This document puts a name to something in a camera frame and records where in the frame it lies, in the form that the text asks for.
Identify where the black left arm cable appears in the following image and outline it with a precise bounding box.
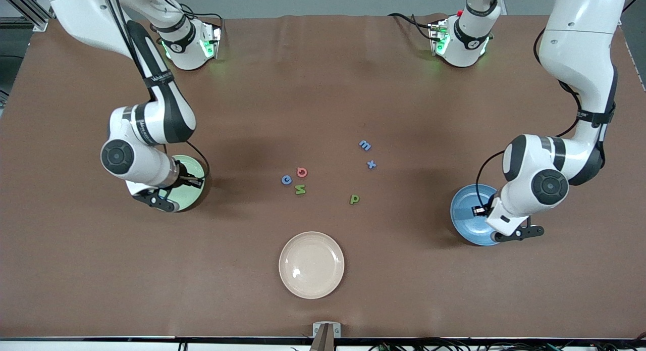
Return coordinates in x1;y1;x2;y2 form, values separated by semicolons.
474;28;606;208

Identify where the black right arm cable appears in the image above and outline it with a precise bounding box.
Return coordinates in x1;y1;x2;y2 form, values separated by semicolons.
101;0;210;180

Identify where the white table edge rail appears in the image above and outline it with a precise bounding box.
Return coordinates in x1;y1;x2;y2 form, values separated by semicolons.
0;337;646;351

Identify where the green plate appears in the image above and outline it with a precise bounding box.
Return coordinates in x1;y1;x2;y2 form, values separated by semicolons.
146;156;206;214

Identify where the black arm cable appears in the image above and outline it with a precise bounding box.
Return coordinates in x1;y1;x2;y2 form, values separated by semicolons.
474;28;606;208
101;0;210;180

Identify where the beige plate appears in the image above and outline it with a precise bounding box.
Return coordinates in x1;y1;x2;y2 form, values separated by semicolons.
279;231;345;299

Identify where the grey metal bracket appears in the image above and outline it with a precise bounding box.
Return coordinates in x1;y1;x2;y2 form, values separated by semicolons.
309;322;342;351

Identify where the blue plate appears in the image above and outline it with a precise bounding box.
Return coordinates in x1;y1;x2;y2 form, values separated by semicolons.
450;184;505;246

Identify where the black base cable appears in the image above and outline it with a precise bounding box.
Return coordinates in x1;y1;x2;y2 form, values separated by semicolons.
388;12;436;41
177;3;224;43

